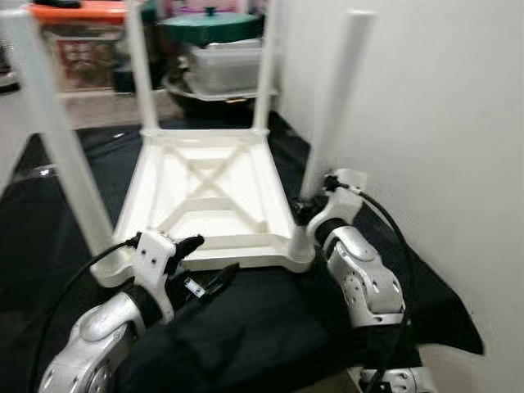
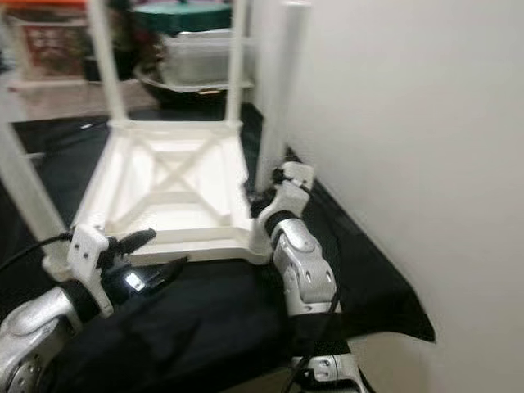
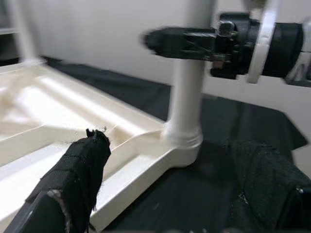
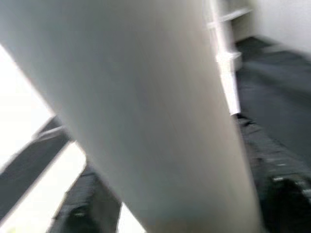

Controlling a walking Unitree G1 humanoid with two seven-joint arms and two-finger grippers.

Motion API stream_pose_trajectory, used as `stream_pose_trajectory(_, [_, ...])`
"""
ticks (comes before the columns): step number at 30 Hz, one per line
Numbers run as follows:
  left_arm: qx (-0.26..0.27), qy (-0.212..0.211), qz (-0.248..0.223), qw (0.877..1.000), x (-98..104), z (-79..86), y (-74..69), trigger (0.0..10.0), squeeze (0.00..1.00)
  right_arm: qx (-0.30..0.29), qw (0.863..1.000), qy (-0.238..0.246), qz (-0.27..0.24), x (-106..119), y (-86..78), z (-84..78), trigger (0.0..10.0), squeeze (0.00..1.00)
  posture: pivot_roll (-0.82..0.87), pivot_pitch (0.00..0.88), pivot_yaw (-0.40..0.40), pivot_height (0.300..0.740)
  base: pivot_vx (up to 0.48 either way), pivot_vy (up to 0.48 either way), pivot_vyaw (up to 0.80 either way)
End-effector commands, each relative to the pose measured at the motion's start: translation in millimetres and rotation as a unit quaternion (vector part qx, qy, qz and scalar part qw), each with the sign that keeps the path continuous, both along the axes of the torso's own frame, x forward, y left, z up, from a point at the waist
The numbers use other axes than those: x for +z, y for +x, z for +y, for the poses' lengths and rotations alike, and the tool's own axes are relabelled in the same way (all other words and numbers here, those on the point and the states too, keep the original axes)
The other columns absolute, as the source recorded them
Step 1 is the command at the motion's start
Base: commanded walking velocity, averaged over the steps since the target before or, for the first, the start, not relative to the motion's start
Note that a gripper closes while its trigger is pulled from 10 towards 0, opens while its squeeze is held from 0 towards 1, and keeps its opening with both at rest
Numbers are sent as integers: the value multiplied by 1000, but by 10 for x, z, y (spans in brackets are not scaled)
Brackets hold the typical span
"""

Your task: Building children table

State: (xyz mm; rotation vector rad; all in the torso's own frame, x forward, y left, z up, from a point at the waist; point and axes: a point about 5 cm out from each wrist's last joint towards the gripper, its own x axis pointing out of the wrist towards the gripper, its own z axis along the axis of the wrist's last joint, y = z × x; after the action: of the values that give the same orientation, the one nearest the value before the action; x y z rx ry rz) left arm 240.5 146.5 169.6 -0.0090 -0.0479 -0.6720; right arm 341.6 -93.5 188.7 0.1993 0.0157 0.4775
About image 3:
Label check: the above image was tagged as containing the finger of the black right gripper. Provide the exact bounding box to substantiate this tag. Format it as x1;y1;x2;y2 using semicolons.
141;26;217;62

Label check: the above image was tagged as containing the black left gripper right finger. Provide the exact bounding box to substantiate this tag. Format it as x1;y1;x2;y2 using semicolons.
225;138;311;230

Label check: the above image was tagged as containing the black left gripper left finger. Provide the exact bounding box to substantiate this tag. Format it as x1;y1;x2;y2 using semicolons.
3;127;112;233

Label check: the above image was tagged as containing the white plastic table leg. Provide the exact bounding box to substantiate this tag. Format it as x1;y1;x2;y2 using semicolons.
167;0;216;147
9;0;37;64

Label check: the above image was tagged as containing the white plastic children table top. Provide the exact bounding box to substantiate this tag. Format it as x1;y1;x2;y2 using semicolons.
0;57;204;232

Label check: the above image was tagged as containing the black tablecloth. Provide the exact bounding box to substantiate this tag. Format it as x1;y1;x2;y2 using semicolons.
40;55;309;233

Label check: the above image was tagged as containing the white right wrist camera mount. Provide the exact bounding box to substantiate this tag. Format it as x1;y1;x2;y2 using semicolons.
242;0;279;85

